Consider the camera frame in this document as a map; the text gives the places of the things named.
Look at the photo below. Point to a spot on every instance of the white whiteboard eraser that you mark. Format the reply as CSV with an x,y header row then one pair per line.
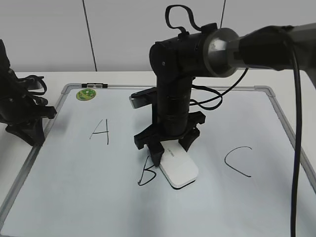
x,y
177,166

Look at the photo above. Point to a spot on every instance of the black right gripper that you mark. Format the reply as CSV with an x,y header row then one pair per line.
x,y
171,119

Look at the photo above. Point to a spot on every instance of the white framed whiteboard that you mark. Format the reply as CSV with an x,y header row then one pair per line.
x,y
90,180

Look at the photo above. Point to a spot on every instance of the black marker on board frame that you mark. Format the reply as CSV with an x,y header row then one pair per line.
x,y
94,85

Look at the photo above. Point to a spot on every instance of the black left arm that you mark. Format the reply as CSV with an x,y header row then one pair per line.
x,y
4,59

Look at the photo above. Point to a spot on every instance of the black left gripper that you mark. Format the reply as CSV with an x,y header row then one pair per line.
x,y
22,102

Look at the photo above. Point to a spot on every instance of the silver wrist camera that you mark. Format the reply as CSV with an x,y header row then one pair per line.
x,y
143,98

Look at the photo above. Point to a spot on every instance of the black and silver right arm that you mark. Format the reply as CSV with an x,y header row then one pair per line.
x,y
213,53

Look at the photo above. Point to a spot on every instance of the green round magnet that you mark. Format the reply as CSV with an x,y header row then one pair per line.
x,y
86,94

